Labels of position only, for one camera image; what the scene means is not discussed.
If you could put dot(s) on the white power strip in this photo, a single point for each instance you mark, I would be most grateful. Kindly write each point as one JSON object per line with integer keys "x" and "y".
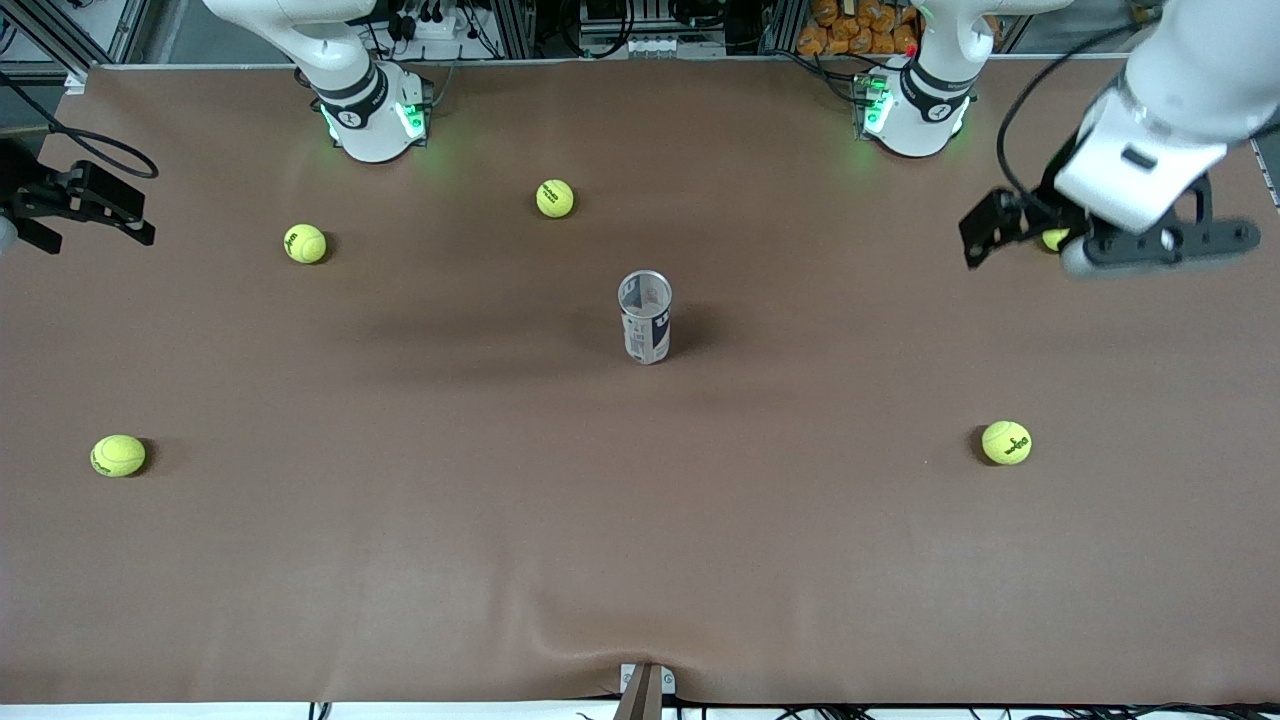
{"x": 440, "y": 28}

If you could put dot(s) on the metal camera post bracket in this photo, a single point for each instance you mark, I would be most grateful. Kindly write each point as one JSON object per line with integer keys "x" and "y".
{"x": 645, "y": 690}

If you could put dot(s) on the white terminal strip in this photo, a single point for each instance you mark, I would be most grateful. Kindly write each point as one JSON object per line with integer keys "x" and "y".
{"x": 655, "y": 46}

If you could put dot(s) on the aluminium frame strut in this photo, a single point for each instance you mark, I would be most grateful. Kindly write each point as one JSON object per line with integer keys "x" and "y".
{"x": 60, "y": 45}

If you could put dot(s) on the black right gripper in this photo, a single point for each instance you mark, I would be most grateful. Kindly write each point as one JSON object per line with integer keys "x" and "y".
{"x": 30, "y": 194}

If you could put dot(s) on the orange fruit pile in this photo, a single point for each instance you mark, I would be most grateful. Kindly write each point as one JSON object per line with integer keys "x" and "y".
{"x": 860, "y": 25}

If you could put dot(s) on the yellow tennis ball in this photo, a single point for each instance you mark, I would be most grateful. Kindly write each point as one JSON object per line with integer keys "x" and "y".
{"x": 305, "y": 243}
{"x": 555, "y": 198}
{"x": 1006, "y": 442}
{"x": 1055, "y": 240}
{"x": 118, "y": 455}

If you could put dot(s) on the white blue tennis ball can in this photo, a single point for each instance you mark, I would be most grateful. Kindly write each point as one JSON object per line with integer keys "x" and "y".
{"x": 647, "y": 325}

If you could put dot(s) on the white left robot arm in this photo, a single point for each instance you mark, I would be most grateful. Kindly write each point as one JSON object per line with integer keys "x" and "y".
{"x": 925, "y": 105}

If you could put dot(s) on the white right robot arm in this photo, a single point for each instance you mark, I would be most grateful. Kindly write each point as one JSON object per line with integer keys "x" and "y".
{"x": 370, "y": 110}

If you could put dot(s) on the brown table mat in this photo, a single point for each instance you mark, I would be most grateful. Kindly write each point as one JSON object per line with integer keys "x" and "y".
{"x": 500, "y": 550}

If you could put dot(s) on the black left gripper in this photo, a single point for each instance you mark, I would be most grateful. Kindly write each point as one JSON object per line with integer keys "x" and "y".
{"x": 1040, "y": 204}

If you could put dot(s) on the metal table corner bracket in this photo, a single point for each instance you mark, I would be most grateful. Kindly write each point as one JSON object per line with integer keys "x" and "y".
{"x": 76, "y": 80}

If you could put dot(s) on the aluminium frame post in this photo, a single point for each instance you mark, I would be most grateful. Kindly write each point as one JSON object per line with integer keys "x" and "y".
{"x": 782, "y": 25}
{"x": 516, "y": 28}

